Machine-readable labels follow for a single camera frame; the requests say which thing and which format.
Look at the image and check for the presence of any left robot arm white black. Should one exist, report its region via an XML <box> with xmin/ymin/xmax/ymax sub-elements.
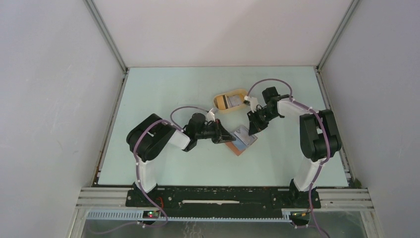
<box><xmin>126</xmin><ymin>113</ymin><xmax>236</xmax><ymax>207</ymax></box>

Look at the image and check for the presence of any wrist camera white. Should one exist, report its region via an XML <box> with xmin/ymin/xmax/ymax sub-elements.
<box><xmin>206</xmin><ymin>108</ymin><xmax>218</xmax><ymax>121</ymax></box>
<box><xmin>244</xmin><ymin>96</ymin><xmax>259</xmax><ymax>112</ymax></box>

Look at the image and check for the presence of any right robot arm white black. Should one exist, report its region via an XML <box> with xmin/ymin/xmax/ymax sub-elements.
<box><xmin>244</xmin><ymin>87</ymin><xmax>342</xmax><ymax>207</ymax></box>

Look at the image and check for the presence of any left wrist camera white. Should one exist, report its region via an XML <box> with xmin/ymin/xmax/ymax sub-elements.
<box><xmin>206</xmin><ymin>108</ymin><xmax>218</xmax><ymax>121</ymax></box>

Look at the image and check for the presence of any cream oval tray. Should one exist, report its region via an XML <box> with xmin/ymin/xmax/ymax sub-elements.
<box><xmin>213</xmin><ymin>88</ymin><xmax>248</xmax><ymax>114</ymax></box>

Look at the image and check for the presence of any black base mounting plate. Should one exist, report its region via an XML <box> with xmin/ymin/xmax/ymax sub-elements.
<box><xmin>125</xmin><ymin>185</ymin><xmax>321</xmax><ymax>218</ymax></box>

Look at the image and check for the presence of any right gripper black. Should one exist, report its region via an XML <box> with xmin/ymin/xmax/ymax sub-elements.
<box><xmin>248</xmin><ymin>107</ymin><xmax>279</xmax><ymax>135</ymax></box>

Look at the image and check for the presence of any aluminium frame front rail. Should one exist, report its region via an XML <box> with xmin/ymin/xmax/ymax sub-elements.
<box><xmin>76</xmin><ymin>187</ymin><xmax>374</xmax><ymax>211</ymax></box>

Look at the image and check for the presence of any brown leather card holder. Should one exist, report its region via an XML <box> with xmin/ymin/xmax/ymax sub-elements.
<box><xmin>225</xmin><ymin>130</ymin><xmax>253</xmax><ymax>156</ymax></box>

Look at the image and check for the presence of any grey cable duct rail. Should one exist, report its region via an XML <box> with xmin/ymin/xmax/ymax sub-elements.
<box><xmin>86</xmin><ymin>209</ymin><xmax>291</xmax><ymax>222</ymax></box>

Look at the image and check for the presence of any stack of cards in tray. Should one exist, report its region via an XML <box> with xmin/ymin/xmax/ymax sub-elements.
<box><xmin>215</xmin><ymin>94</ymin><xmax>244</xmax><ymax>110</ymax></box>

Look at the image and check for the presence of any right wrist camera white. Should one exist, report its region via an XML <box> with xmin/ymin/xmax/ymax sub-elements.
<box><xmin>244</xmin><ymin>96</ymin><xmax>259</xmax><ymax>112</ymax></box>

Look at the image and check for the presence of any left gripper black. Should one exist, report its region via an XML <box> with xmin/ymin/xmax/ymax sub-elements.
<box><xmin>195</xmin><ymin>119</ymin><xmax>235</xmax><ymax>144</ymax></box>

